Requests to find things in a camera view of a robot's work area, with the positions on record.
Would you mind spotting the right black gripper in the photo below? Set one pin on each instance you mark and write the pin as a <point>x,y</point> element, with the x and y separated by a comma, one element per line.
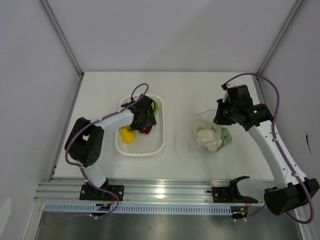
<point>219,119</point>

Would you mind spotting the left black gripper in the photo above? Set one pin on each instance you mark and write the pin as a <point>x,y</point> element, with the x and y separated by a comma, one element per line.
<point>149,121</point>

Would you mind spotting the green apple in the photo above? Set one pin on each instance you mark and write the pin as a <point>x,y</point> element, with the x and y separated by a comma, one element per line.
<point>155,107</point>

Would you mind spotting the red apple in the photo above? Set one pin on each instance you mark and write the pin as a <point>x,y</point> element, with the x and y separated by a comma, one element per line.
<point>145,130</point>

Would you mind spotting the clear zip top bag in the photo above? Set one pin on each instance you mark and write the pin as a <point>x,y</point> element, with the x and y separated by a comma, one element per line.
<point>203,119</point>

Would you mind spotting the green lettuce head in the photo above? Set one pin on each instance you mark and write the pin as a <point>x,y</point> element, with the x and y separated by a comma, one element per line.
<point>212,138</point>

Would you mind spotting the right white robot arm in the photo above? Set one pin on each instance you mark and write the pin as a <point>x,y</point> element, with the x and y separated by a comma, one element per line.
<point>293,189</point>

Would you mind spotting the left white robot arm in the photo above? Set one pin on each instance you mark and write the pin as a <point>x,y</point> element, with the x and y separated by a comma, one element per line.
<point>84,144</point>

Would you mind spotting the white perforated plastic basket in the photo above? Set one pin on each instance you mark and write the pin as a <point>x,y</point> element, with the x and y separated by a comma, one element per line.
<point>146,144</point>

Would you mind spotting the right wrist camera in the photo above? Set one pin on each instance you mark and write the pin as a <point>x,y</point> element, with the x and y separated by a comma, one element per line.
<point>225,87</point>

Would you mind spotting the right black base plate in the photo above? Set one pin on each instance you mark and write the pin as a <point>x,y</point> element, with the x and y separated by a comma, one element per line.
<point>225,195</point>

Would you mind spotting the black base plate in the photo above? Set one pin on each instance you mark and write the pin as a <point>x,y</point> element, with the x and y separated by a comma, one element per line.
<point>89,193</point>
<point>225,195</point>

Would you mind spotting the aluminium mounting rail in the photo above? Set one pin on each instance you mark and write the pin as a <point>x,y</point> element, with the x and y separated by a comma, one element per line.
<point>136,191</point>

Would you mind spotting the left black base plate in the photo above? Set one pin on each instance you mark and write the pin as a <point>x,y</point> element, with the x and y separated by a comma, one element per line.
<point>89,193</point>

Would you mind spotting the white slotted cable duct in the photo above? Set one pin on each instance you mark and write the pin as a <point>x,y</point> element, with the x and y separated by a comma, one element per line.
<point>130,208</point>

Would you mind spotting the right aluminium frame post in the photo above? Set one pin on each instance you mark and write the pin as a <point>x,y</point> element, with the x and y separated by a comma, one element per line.
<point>283,31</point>

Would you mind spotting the aluminium frame post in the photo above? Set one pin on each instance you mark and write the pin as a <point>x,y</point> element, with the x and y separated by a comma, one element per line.
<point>283,31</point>
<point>49,13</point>

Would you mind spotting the left aluminium frame post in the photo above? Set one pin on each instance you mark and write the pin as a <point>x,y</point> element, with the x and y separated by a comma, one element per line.
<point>49,13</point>

